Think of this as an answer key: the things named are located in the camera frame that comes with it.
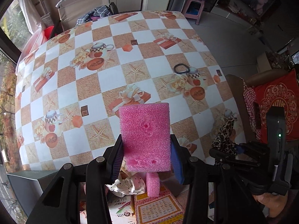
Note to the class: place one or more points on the pink plastic basin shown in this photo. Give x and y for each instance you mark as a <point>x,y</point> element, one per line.
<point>30,43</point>

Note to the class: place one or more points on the white box with dark lid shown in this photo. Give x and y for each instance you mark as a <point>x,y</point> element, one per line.
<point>23,182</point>

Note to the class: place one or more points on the person's right hand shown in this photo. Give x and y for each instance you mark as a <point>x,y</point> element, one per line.
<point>268,203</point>

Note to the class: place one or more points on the red plastic basin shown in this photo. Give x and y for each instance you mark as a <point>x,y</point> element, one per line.
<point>49,31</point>

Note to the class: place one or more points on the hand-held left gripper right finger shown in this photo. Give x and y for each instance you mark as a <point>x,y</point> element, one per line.
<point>176,165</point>

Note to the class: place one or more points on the checkered printed tablecloth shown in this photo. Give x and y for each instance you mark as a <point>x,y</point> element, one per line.
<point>93,86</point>

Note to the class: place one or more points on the white polka dot bow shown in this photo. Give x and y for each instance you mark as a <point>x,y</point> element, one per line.
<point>126,184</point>

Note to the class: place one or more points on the beige folding chair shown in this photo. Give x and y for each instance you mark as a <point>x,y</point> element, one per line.
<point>81,5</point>

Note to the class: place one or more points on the red patterned cushion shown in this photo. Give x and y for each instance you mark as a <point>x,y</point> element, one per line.
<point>278,107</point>

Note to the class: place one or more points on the red patterned box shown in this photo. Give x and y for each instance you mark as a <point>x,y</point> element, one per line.
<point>158,206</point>

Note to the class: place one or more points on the dark plaid cloth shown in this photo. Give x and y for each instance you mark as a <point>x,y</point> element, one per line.
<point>93,14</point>

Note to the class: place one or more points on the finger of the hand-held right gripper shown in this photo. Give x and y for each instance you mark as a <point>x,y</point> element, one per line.
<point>222,155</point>
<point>251,148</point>

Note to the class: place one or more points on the leopard print cloth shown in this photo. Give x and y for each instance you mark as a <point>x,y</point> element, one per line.
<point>227,127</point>

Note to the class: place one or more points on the pink foam sponge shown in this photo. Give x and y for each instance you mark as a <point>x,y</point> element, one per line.
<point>153,184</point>
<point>144,133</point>

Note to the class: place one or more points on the red gingham cloth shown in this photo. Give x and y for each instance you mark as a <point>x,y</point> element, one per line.
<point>250,102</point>

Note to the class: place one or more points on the pink plastic stool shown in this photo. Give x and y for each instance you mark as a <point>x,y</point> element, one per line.
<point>193,7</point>

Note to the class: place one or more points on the wicker basket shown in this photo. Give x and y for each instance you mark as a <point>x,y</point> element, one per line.
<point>46,19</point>

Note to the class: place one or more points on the white curtain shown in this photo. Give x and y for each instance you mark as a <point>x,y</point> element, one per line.
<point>29,11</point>

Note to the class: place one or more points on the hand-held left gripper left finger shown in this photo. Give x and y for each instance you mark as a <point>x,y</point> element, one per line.
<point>116,161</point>

